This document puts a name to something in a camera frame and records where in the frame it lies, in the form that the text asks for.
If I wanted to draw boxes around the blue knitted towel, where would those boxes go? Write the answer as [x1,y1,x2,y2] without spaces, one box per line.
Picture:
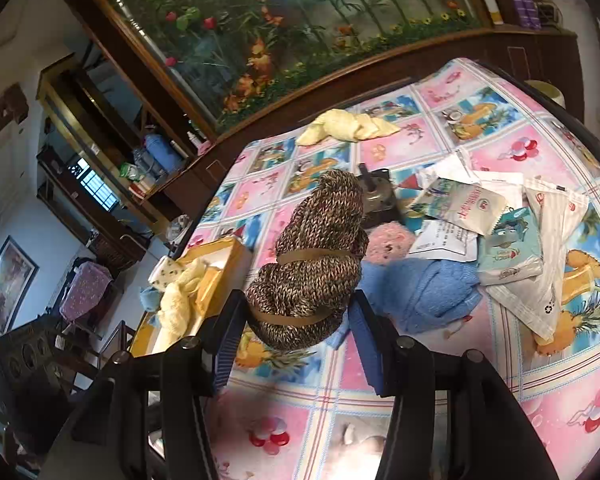
[356,258,482,335]

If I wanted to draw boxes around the pink fluffy ball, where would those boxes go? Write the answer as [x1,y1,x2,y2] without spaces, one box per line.
[364,221,416,266]

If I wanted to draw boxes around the purple bottles on shelf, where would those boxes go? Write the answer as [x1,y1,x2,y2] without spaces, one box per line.
[513,0,542,30]

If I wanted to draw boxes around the yellow taped foam box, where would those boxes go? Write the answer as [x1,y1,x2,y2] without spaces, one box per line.
[131,236,252,358]

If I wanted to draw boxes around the white plastic mailer bag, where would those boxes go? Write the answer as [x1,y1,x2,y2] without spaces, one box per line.
[486,179,590,342]

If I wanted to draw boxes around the white paper packet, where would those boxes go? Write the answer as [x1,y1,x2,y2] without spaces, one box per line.
[408,219,478,262]

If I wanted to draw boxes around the landscape print white pouch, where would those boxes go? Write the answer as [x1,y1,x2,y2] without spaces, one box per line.
[408,178,507,236]

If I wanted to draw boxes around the brown yarn skein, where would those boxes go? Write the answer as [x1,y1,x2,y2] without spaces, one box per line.
[246,169,368,351]

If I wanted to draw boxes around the yellow fluffy towel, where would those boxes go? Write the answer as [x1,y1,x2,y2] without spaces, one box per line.
[154,258,208,352]

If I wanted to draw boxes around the framed wall picture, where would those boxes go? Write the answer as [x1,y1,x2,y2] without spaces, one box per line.
[0,236,38,335]

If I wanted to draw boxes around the teal cartoon tissue pack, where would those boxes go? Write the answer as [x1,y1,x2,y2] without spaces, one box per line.
[477,207,543,286]

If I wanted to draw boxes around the floral landscape painting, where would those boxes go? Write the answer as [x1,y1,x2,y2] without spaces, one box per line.
[94,0,486,131]

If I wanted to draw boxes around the blue water jug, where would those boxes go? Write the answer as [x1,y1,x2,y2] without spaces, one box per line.
[144,133,184,174]

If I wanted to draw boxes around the floral patterned tablecloth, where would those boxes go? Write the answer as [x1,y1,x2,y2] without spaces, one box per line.
[187,58,600,479]

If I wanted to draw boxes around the black electric motor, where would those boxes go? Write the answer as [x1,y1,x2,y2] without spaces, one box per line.
[358,162,401,230]

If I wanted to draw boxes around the yellow towel at table back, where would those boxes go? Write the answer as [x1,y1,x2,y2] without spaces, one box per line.
[296,108,400,146]

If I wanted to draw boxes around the lemon print tissue pack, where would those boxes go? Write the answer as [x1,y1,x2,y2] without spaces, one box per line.
[148,256,186,292]

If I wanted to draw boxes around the blue fluffy cloth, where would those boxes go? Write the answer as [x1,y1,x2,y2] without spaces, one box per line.
[140,286,163,313]

